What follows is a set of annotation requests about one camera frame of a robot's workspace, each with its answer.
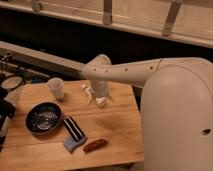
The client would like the black device at left edge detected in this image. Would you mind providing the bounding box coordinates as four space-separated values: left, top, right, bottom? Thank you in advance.
0 99 15 151

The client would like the white plastic cup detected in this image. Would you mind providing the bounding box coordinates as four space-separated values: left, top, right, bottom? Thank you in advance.
47 78 64 100

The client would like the brown sausage toy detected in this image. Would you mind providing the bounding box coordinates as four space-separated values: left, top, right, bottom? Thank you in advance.
83 139 108 153

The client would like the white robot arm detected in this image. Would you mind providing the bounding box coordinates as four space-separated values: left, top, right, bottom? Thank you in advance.
82 58 213 171

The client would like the round mirror with dark frame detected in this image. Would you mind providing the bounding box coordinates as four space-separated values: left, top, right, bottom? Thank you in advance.
1 75 24 92

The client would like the dark ceramic bowl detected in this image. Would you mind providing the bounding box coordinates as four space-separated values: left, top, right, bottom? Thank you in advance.
25 102 62 134

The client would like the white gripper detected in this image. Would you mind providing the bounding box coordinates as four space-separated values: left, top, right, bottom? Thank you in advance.
81 80 109 108

